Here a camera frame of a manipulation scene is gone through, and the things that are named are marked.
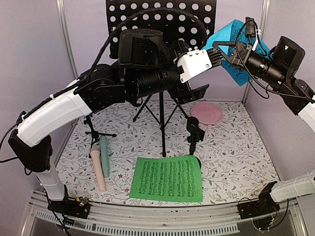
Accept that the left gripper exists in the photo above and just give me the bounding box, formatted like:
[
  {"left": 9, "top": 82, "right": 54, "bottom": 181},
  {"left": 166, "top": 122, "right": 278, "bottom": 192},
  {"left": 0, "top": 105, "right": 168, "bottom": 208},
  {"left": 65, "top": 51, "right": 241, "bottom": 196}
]
[{"left": 130, "top": 39, "right": 210, "bottom": 104}]

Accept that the blue paper sheet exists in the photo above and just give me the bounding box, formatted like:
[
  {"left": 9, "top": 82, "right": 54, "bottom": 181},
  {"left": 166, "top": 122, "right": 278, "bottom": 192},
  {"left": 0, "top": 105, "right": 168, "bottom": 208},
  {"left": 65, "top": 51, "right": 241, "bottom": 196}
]
[{"left": 203, "top": 20, "right": 270, "bottom": 87}]

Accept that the black round base mic stand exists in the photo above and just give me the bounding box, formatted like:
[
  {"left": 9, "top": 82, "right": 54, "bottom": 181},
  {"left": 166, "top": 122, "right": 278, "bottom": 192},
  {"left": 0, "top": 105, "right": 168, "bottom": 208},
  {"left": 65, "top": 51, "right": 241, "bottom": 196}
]
[{"left": 186, "top": 117, "right": 205, "bottom": 156}]

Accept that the black music stand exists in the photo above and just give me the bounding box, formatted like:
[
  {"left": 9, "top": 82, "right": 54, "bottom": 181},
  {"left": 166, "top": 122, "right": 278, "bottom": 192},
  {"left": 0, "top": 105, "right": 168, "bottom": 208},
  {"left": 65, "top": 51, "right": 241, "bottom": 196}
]
[{"left": 105, "top": 0, "right": 218, "bottom": 157}]

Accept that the green paper sheet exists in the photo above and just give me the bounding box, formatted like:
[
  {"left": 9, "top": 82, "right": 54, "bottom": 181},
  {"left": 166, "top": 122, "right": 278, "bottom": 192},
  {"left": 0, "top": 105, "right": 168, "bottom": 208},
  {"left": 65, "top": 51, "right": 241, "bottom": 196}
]
[{"left": 129, "top": 155, "right": 203, "bottom": 203}]

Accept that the mint green toy microphone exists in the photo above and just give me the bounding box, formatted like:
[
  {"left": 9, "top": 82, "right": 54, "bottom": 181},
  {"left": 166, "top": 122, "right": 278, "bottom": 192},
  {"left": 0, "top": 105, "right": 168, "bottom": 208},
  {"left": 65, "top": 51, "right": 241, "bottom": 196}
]
[{"left": 99, "top": 135, "right": 110, "bottom": 177}]

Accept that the black shock mount tripod stand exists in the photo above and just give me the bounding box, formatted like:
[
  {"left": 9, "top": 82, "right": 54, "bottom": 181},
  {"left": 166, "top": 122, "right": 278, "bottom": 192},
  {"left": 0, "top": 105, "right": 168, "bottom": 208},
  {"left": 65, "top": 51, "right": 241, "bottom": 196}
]
[{"left": 83, "top": 115, "right": 117, "bottom": 150}]

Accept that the beige toy microphone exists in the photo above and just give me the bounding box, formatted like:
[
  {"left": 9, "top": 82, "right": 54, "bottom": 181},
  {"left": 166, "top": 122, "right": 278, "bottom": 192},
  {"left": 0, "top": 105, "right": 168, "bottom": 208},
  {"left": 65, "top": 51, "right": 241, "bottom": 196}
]
[{"left": 90, "top": 147, "right": 106, "bottom": 192}]

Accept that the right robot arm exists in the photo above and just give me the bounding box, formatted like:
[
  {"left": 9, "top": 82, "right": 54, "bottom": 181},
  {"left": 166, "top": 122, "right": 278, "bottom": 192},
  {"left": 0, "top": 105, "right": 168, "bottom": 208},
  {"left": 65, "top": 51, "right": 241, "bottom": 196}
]
[{"left": 213, "top": 36, "right": 315, "bottom": 214}]

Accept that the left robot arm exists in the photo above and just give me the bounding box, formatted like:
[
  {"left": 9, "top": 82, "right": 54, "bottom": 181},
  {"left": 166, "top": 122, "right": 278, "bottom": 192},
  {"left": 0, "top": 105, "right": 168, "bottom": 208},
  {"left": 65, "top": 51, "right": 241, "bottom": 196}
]
[{"left": 4, "top": 8, "right": 207, "bottom": 213}]

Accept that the pink plate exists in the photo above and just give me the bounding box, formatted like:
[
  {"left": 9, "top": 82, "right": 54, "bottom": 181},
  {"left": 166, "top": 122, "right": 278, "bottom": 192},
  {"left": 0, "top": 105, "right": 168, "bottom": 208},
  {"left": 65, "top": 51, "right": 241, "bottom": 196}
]
[{"left": 191, "top": 103, "right": 223, "bottom": 125}]

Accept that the floral table mat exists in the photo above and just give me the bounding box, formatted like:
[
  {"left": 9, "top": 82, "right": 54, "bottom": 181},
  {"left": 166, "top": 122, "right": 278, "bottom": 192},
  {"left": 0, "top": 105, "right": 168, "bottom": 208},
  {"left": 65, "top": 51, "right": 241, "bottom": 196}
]
[{"left": 57, "top": 101, "right": 279, "bottom": 207}]

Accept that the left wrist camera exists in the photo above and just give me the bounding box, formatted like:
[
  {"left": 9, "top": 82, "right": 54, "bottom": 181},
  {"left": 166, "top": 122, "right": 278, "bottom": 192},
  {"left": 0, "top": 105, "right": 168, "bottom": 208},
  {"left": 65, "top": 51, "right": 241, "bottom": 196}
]
[{"left": 175, "top": 47, "right": 223, "bottom": 84}]

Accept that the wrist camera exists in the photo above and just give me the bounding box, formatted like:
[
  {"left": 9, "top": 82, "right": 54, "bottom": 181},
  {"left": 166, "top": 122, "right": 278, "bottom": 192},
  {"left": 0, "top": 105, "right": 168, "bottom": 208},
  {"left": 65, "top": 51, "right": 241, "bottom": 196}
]
[
  {"left": 245, "top": 17, "right": 260, "bottom": 51},
  {"left": 175, "top": 47, "right": 223, "bottom": 84}
]

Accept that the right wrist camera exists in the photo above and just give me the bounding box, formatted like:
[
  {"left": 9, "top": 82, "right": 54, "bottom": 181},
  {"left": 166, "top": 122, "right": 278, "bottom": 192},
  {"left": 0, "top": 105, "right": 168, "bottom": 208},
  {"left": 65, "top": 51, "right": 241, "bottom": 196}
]
[{"left": 245, "top": 17, "right": 260, "bottom": 51}]

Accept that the right aluminium frame post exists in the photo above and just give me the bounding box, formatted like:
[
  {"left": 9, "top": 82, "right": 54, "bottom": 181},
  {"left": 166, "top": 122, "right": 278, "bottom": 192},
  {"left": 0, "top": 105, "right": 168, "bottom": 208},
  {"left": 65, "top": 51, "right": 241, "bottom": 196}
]
[{"left": 242, "top": 0, "right": 271, "bottom": 104}]

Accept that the aluminium frame post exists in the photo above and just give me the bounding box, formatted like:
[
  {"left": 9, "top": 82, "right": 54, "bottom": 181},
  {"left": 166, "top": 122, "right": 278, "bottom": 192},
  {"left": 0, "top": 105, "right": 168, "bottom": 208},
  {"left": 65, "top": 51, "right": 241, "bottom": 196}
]
[
  {"left": 242, "top": 0, "right": 271, "bottom": 104},
  {"left": 55, "top": 0, "right": 79, "bottom": 79}
]

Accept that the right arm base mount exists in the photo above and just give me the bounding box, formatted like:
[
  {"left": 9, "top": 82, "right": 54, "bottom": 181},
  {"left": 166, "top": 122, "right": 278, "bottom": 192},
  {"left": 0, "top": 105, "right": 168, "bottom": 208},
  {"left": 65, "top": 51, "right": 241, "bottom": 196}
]
[{"left": 237, "top": 198, "right": 280, "bottom": 231}]

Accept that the aluminium front rail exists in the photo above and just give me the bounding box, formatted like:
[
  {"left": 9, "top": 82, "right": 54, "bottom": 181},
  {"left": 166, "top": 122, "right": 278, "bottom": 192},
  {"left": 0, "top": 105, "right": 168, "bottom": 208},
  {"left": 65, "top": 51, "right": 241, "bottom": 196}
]
[{"left": 31, "top": 203, "right": 299, "bottom": 236}]

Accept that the left aluminium frame post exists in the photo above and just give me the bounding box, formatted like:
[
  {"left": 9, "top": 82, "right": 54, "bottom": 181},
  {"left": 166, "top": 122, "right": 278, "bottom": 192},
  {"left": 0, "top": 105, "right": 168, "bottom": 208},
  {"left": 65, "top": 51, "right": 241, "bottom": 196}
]
[{"left": 55, "top": 0, "right": 79, "bottom": 79}]

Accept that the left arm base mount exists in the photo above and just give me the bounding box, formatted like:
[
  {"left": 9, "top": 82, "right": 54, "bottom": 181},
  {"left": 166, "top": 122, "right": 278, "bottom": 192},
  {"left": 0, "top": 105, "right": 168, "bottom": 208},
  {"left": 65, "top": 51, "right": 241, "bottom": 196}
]
[{"left": 48, "top": 199, "right": 91, "bottom": 219}]

